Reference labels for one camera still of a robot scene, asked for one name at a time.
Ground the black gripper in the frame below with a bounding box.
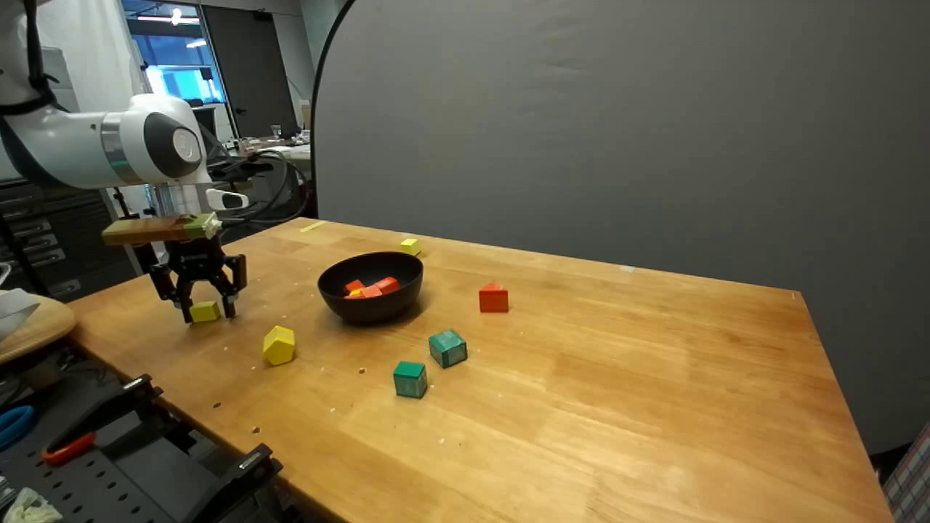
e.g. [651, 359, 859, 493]
[147, 234, 249, 324]

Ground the green wooden block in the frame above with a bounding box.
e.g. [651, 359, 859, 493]
[388, 356, 430, 400]

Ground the teal wooden block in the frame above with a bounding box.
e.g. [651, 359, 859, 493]
[426, 329, 471, 371]

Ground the red triangular wooden block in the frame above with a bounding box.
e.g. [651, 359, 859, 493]
[475, 282, 510, 316]

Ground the black bowl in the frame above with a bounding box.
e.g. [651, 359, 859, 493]
[317, 250, 426, 329]

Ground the black drawer cabinet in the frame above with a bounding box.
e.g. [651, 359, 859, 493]
[0, 179, 144, 301]

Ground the background desk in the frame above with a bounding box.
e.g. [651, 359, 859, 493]
[233, 137, 313, 163]

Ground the round wooden board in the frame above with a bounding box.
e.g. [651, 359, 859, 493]
[0, 289, 80, 368]

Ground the white crumpled cloth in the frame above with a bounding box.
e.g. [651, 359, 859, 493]
[0, 284, 44, 339]

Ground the dark door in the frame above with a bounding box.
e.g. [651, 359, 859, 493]
[201, 2, 298, 138]

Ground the black perforated side table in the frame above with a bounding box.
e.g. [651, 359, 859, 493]
[0, 337, 294, 523]

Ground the blue lit window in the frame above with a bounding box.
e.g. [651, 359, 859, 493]
[121, 0, 228, 111]

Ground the blue round object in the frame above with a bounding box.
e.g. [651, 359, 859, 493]
[0, 400, 41, 449]

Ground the white plastic part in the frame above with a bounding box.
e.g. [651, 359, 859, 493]
[0, 481, 63, 523]

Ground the grey fabric backdrop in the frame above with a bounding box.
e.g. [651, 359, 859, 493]
[308, 0, 930, 459]

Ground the grey checked fabric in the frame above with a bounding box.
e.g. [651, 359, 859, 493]
[881, 419, 930, 523]

